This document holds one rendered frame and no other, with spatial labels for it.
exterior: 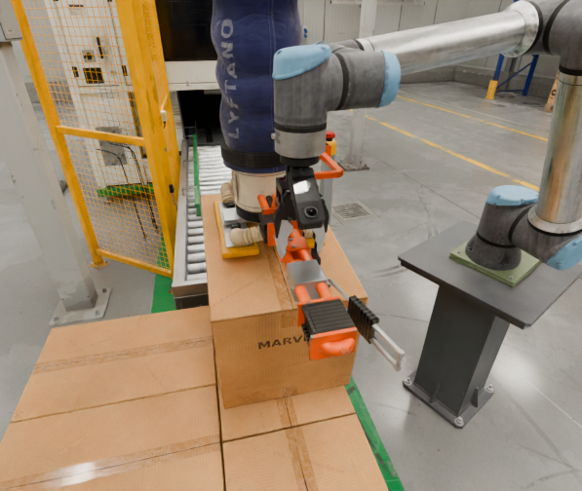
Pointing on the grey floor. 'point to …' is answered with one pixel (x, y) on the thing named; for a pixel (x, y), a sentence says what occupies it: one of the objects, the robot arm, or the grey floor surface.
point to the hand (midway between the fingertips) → (300, 253)
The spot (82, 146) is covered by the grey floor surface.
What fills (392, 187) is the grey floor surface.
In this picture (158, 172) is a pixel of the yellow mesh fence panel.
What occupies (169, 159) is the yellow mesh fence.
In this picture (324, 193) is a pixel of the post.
